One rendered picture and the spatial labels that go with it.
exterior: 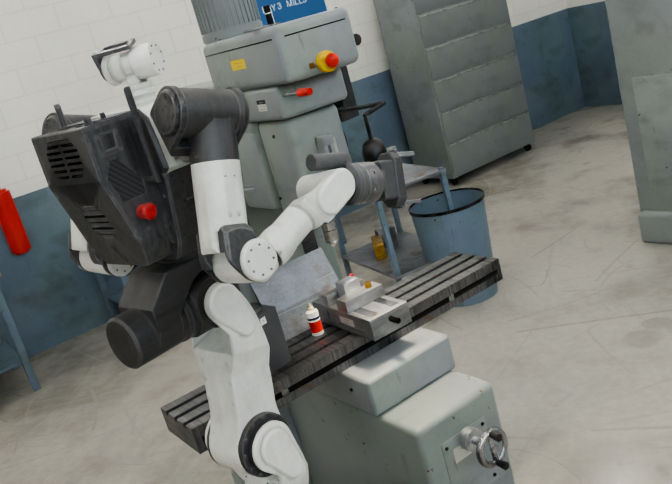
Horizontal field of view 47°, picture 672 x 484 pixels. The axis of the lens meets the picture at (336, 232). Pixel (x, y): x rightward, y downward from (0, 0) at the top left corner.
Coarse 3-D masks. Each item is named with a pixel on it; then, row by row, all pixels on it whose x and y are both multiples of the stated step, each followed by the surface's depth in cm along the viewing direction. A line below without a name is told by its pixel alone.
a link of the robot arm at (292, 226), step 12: (288, 216) 149; (300, 216) 150; (276, 228) 147; (288, 228) 148; (300, 228) 149; (276, 240) 145; (288, 240) 147; (300, 240) 150; (276, 252) 145; (288, 252) 147; (216, 264) 143; (228, 264) 140; (216, 276) 145; (228, 276) 142; (240, 276) 139
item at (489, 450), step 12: (468, 432) 225; (480, 432) 227; (492, 432) 217; (504, 432) 221; (468, 444) 225; (480, 444) 216; (492, 444) 219; (504, 444) 222; (480, 456) 216; (492, 456) 220; (504, 456) 222; (504, 468) 217
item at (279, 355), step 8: (256, 304) 236; (256, 312) 231; (264, 312) 231; (272, 312) 233; (264, 320) 231; (272, 320) 233; (264, 328) 231; (272, 328) 233; (280, 328) 236; (272, 336) 233; (280, 336) 236; (272, 344) 233; (280, 344) 236; (272, 352) 233; (280, 352) 236; (288, 352) 238; (272, 360) 233; (280, 360) 236; (288, 360) 238; (272, 368) 233
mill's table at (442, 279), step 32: (448, 256) 291; (480, 256) 282; (416, 288) 269; (448, 288) 263; (480, 288) 271; (416, 320) 256; (320, 352) 239; (352, 352) 242; (288, 384) 230; (320, 384) 236; (192, 416) 221
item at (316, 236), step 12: (252, 216) 273; (264, 216) 276; (276, 216) 279; (252, 228) 274; (264, 228) 277; (312, 240) 288; (324, 240) 291; (300, 252) 286; (324, 252) 292; (336, 264) 295; (240, 288) 273; (252, 300) 276; (288, 408) 288; (288, 420) 289; (300, 444) 292
